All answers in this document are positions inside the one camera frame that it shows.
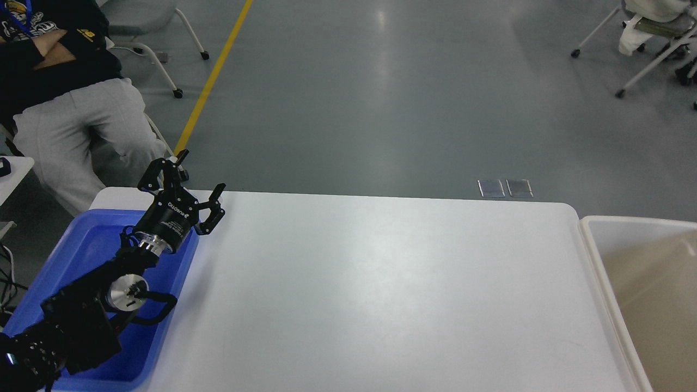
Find black cables at left edge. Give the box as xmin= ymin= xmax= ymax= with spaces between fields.
xmin=0 ymin=240 xmax=30 ymax=330

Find metal floor plate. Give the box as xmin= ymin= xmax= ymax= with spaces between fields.
xmin=506 ymin=179 xmax=534 ymax=198
xmin=477 ymin=179 xmax=506 ymax=198

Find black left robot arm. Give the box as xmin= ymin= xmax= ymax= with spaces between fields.
xmin=2 ymin=149 xmax=225 ymax=391

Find white rolling chair right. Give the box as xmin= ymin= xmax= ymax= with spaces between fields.
xmin=570 ymin=1 xmax=695 ymax=99

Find white side table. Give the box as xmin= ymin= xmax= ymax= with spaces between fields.
xmin=1 ymin=156 xmax=35 ymax=205

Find white rolling chair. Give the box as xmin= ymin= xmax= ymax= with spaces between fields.
xmin=101 ymin=0 xmax=210 ymax=156
xmin=570 ymin=1 xmax=695 ymax=99

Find white rolling chair left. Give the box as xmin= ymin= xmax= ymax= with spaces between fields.
xmin=101 ymin=0 xmax=210 ymax=156

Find left metal floor plate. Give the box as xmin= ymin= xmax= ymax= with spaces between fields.
xmin=477 ymin=179 xmax=506 ymax=198

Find beige plastic bin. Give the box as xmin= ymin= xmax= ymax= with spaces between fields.
xmin=580 ymin=216 xmax=696 ymax=391

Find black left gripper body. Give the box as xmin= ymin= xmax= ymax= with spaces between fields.
xmin=133 ymin=188 xmax=199 ymax=255

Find right metal floor plate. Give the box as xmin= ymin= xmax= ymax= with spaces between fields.
xmin=506 ymin=179 xmax=534 ymax=198

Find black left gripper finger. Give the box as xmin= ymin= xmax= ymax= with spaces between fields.
xmin=137 ymin=150 xmax=189 ymax=194
xmin=194 ymin=183 xmax=227 ymax=236

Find seated person in black top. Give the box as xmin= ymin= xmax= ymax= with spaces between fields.
xmin=1 ymin=1 xmax=166 ymax=216

